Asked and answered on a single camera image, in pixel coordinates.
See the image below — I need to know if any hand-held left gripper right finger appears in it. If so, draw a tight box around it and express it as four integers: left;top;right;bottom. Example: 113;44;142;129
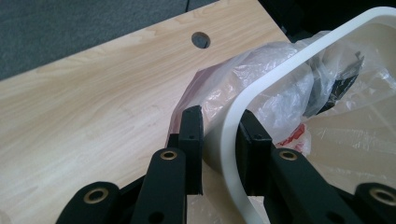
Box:
235;108;276;198

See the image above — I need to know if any white trash bin with face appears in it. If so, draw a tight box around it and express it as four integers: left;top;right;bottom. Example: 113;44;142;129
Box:
304;18;396;200

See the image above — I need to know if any clear plastic bag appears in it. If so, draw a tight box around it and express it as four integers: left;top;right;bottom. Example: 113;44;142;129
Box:
167;30;396;224

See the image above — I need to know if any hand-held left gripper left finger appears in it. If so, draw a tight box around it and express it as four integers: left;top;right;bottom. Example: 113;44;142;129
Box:
177;105;205;197

